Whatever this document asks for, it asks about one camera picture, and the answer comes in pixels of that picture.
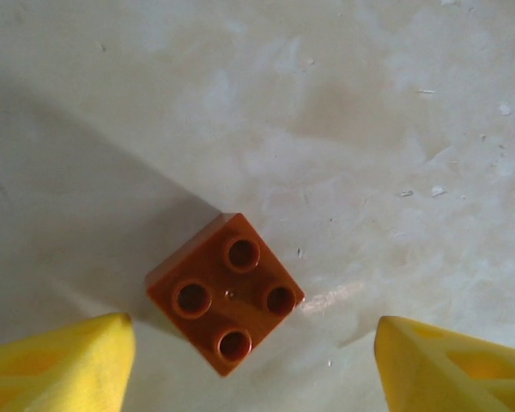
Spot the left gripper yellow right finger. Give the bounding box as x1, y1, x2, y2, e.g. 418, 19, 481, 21
375, 315, 515, 412

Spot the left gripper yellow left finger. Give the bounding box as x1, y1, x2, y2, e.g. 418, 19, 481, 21
0, 312, 137, 412

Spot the orange lego brick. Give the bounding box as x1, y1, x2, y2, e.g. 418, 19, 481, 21
147, 212, 306, 379

